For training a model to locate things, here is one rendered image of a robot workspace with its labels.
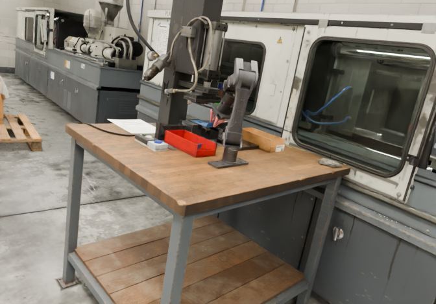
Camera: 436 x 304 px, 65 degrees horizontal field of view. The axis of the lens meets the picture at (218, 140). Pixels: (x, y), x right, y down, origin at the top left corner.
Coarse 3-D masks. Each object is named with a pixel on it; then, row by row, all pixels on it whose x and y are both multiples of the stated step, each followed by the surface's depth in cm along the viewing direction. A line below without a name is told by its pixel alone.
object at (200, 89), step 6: (180, 84) 192; (186, 84) 189; (192, 84) 185; (198, 84) 188; (204, 84) 181; (198, 90) 182; (204, 90) 178; (210, 90) 177; (216, 90) 180; (186, 96) 179; (192, 96) 176; (198, 96) 174; (204, 96) 177; (210, 96) 180; (216, 96) 184; (198, 102) 182; (204, 102) 183; (210, 102) 181; (216, 102) 184
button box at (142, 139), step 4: (88, 124) 176; (100, 128) 170; (108, 132) 167; (112, 132) 167; (136, 136) 161; (140, 136) 160; (144, 136) 161; (136, 140) 162; (140, 140) 159; (144, 140) 157; (148, 140) 156; (152, 140) 158; (144, 144) 157
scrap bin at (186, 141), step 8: (168, 136) 166; (176, 136) 161; (184, 136) 175; (192, 136) 171; (176, 144) 161; (184, 144) 157; (192, 144) 153; (208, 144) 162; (216, 144) 158; (192, 152) 153; (200, 152) 153; (208, 152) 156
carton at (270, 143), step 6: (246, 132) 194; (252, 132) 206; (258, 132) 202; (264, 132) 199; (246, 138) 194; (252, 138) 191; (258, 138) 188; (264, 138) 185; (270, 138) 196; (276, 138) 193; (282, 138) 190; (258, 144) 188; (264, 144) 185; (270, 144) 182; (276, 144) 193; (282, 144) 190; (270, 150) 183; (276, 150) 187; (282, 150) 191
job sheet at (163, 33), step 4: (160, 24) 333; (164, 24) 328; (160, 28) 333; (164, 28) 328; (168, 28) 323; (160, 32) 333; (164, 32) 328; (168, 32) 323; (160, 36) 334; (164, 36) 328; (160, 40) 334; (164, 40) 328; (156, 44) 340; (160, 44) 334; (164, 44) 329; (156, 48) 340; (160, 48) 334; (164, 48) 329; (156, 52) 340; (160, 52) 335; (164, 52) 329
